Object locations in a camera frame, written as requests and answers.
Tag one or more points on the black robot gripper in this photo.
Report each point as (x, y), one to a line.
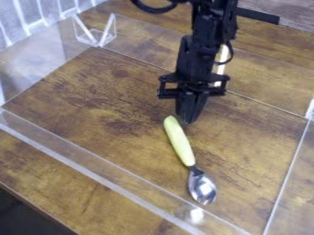
(194, 80)

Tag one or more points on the green handled metal spoon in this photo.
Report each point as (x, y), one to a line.
(199, 183)

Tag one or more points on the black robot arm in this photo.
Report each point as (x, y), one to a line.
(214, 23)

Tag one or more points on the black bar at table edge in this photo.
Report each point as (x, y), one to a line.
(273, 19)

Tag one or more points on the clear acrylic tray enclosure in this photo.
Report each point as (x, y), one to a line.
(94, 113)

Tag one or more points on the clear acrylic triangular bracket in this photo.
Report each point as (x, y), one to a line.
(94, 37)

